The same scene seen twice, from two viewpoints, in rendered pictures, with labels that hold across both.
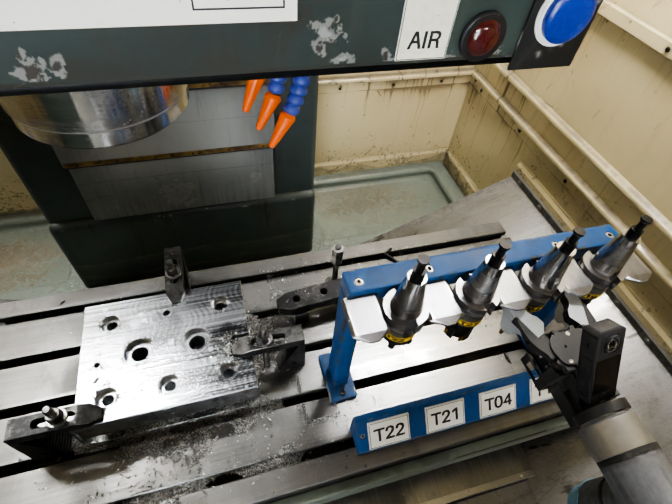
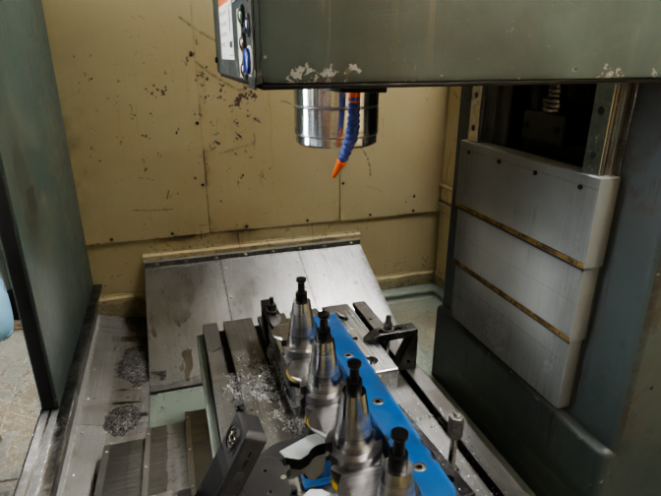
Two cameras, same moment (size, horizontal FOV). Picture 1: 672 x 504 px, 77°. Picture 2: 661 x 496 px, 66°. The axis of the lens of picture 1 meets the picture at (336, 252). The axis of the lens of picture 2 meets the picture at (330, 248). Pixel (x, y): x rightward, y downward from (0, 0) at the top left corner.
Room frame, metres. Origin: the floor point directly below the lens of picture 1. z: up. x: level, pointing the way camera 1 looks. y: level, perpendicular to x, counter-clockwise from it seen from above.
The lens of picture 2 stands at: (0.40, -0.76, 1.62)
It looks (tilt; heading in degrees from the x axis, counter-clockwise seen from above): 21 degrees down; 93
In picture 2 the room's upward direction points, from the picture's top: straight up
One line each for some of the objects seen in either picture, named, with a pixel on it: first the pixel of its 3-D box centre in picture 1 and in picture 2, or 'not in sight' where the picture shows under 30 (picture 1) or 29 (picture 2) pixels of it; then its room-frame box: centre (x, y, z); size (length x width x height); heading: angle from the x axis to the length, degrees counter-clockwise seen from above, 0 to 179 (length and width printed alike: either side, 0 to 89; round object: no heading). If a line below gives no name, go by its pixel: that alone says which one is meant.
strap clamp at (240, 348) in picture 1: (269, 347); not in sight; (0.36, 0.10, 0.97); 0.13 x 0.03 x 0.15; 111
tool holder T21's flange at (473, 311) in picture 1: (475, 296); (324, 392); (0.36, -0.21, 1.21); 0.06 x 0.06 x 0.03
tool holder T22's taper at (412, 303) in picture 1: (411, 292); (301, 321); (0.32, -0.10, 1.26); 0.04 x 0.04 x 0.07
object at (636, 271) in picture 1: (628, 264); not in sight; (0.46, -0.46, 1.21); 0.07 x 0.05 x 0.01; 21
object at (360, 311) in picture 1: (366, 319); (293, 331); (0.30, -0.05, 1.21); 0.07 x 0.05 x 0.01; 21
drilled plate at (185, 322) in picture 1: (170, 351); (328, 351); (0.33, 0.28, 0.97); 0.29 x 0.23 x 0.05; 111
